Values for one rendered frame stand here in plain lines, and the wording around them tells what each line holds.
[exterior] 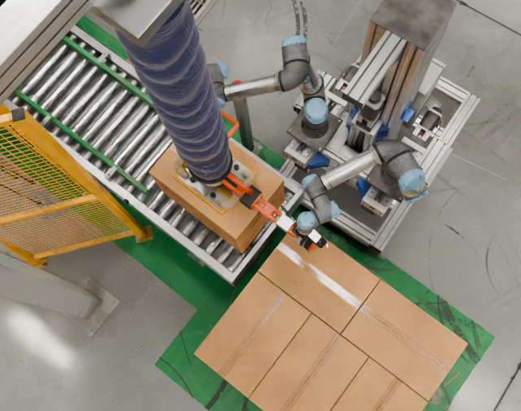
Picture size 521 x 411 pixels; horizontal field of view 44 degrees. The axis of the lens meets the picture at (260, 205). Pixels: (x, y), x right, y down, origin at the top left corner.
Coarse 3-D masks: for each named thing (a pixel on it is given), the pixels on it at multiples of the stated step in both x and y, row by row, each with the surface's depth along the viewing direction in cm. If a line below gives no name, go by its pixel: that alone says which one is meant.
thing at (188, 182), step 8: (184, 168) 334; (176, 176) 333; (184, 184) 332; (192, 184) 331; (200, 192) 330; (208, 192) 329; (216, 192) 329; (224, 192) 330; (208, 200) 328; (216, 200) 328; (216, 208) 328
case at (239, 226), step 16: (160, 160) 338; (256, 160) 335; (160, 176) 335; (256, 176) 333; (272, 176) 332; (176, 192) 333; (192, 192) 332; (272, 192) 330; (192, 208) 339; (208, 208) 330; (240, 208) 329; (208, 224) 355; (224, 224) 327; (240, 224) 327; (256, 224) 344; (224, 240) 365; (240, 240) 334
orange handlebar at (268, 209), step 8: (224, 112) 328; (232, 120) 326; (232, 128) 325; (232, 176) 319; (224, 184) 319; (240, 184) 318; (240, 192) 316; (264, 200) 315; (256, 208) 314; (264, 208) 313; (272, 208) 313; (272, 216) 313; (288, 232) 311; (312, 248) 308
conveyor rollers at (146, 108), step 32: (64, 64) 414; (32, 96) 410; (96, 128) 403; (128, 128) 401; (160, 128) 400; (96, 160) 397; (160, 192) 389; (288, 192) 386; (192, 224) 383; (224, 256) 377
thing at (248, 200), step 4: (252, 188) 316; (256, 188) 315; (244, 192) 314; (256, 192) 315; (260, 192) 314; (240, 196) 314; (244, 196) 315; (248, 196) 315; (252, 196) 315; (256, 196) 315; (260, 196) 314; (240, 200) 314; (244, 200) 315; (248, 200) 314; (252, 200) 314; (256, 200) 313; (244, 204) 317; (248, 204) 314; (252, 204) 313; (252, 208) 315
